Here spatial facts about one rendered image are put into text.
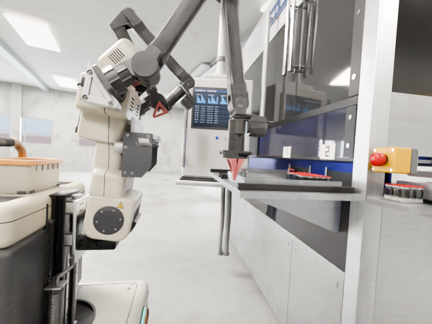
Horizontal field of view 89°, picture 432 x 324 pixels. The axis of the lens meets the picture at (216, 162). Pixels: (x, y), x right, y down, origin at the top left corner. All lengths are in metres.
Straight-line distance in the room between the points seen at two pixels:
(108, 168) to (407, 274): 1.09
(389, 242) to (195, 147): 1.23
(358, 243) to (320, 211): 0.14
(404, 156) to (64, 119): 10.97
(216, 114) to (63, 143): 9.78
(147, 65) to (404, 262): 1.03
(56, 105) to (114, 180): 10.44
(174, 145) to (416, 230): 10.80
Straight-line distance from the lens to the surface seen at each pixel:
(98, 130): 0.91
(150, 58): 0.74
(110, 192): 0.88
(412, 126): 0.95
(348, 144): 0.89
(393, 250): 0.96
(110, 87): 0.72
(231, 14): 0.86
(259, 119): 0.76
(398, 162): 0.77
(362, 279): 0.92
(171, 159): 11.30
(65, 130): 11.10
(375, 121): 0.85
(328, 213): 0.90
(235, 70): 0.78
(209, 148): 1.64
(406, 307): 1.08
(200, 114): 1.67
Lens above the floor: 0.98
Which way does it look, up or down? 2 degrees down
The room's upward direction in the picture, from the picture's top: 3 degrees clockwise
